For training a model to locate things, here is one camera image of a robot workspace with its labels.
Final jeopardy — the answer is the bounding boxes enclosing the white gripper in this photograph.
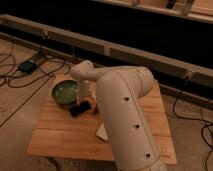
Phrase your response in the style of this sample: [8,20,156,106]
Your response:
[77,80,92,101]

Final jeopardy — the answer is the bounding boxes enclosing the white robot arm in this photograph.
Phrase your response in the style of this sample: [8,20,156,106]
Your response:
[70,60,167,171]

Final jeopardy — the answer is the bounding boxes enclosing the yellow small object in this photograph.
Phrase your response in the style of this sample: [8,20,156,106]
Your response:
[89,91,99,114]

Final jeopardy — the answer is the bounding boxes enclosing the black rectangular block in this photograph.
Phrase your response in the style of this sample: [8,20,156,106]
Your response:
[70,101,91,117]

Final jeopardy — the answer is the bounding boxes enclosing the green bowl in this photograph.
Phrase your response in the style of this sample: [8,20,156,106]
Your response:
[51,80,77,108]

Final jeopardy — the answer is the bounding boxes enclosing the black power adapter box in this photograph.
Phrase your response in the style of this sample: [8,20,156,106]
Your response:
[18,61,36,74]

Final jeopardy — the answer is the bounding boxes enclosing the black floor cable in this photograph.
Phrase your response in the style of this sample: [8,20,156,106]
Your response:
[0,39,72,128]

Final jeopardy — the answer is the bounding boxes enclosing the black cable right side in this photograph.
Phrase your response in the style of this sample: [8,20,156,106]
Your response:
[171,76,213,171]

